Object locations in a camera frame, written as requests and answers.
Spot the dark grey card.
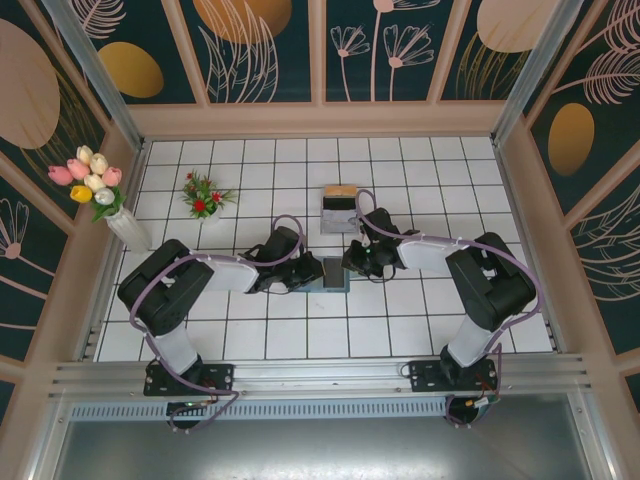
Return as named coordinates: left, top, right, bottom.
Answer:
left=323, top=257, right=347, bottom=292

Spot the slotted grey cable duct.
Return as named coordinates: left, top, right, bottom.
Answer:
left=69, top=397, right=451, bottom=421

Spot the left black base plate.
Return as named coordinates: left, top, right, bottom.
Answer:
left=143, top=362, right=236, bottom=397

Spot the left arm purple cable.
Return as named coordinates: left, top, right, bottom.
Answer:
left=128, top=214, right=307, bottom=432

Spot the clear tiered card stand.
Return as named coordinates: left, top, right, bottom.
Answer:
left=318, top=183, right=362, bottom=237

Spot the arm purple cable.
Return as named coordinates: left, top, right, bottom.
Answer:
left=128, top=214, right=307, bottom=432
left=355, top=188, right=542, bottom=430

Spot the aluminium rail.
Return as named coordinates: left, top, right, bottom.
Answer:
left=47, top=353, right=594, bottom=401

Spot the aluminium frame post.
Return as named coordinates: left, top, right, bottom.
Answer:
left=42, top=0, right=146, bottom=146
left=492, top=0, right=584, bottom=146

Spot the small red flower plant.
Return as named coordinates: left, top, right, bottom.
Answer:
left=180, top=170, right=240, bottom=227

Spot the white ribbed vase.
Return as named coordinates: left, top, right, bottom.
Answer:
left=107, top=207, right=153, bottom=255

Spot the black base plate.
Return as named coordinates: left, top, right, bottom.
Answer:
left=408, top=357, right=501, bottom=394
left=143, top=362, right=236, bottom=397

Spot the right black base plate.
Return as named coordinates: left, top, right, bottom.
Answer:
left=408, top=357, right=501, bottom=394

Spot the pastel tulip bouquet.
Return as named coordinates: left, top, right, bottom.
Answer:
left=48, top=144, right=125, bottom=224

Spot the light grey picture card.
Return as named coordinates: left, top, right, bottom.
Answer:
left=322, top=209, right=359, bottom=235

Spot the grey metal panel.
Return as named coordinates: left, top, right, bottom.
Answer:
left=47, top=392, right=609, bottom=480

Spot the teal card holder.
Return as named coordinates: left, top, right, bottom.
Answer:
left=303, top=256, right=351, bottom=295

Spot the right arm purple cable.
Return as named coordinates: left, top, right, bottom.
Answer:
left=355, top=188, right=542, bottom=430

